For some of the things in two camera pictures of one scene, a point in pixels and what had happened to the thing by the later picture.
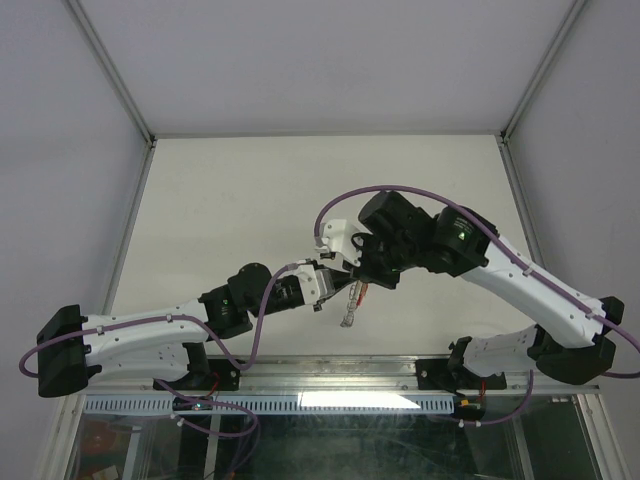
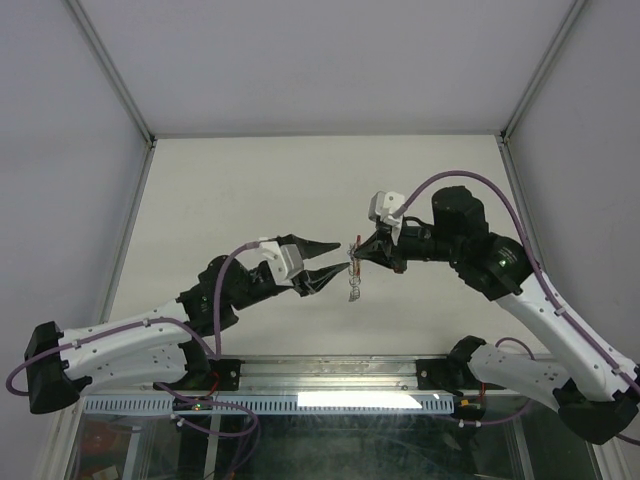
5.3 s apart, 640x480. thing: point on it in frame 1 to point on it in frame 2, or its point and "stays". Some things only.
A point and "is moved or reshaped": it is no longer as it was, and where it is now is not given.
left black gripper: (341, 280) to (311, 280)
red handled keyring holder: (357, 294) is moved or reshaped
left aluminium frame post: (114, 70) stays
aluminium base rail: (342, 375) stays
